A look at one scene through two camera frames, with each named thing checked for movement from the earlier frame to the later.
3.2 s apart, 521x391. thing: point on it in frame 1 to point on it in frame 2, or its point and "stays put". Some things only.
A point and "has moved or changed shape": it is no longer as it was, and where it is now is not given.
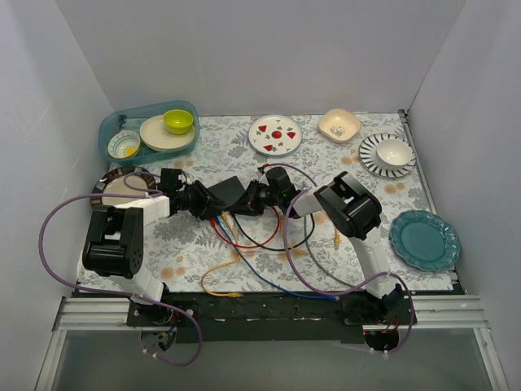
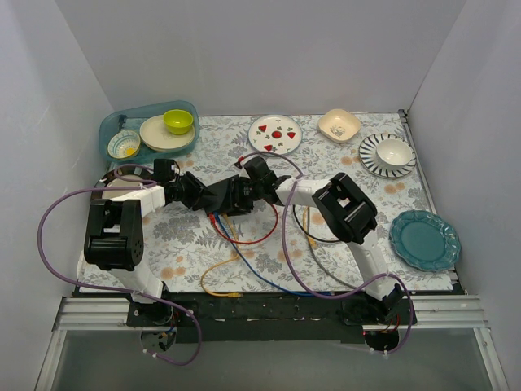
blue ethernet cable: [331, 297] stays put
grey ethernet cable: [311, 257] to [352, 286]
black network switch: [227, 191] stays put
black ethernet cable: [269, 248] to [309, 233]
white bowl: [393, 152] stays put
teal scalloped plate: [425, 240] stays put
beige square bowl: [339, 125] stays put
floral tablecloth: [285, 204] stays put
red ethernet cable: [212, 223] has moved or changed shape
